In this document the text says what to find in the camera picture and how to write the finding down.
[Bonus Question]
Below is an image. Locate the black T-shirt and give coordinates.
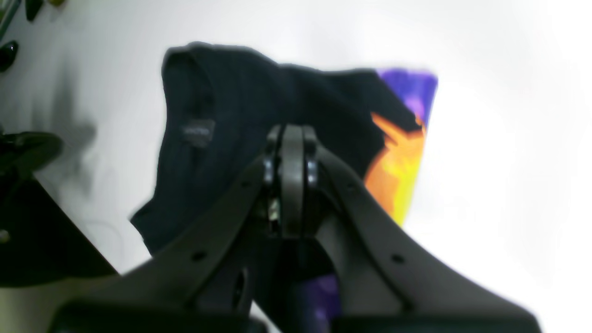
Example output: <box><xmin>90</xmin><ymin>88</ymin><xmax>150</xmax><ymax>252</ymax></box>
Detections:
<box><xmin>124</xmin><ymin>43</ymin><xmax>439</xmax><ymax>333</ymax></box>

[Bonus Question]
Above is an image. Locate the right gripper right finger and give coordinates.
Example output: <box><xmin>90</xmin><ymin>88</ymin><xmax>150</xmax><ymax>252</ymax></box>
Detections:
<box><xmin>302</xmin><ymin>126</ymin><xmax>541</xmax><ymax>333</ymax></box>

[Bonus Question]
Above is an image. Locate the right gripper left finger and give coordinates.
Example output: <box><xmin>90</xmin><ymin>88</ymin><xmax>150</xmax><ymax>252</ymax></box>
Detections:
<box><xmin>50</xmin><ymin>125</ymin><xmax>304</xmax><ymax>333</ymax></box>

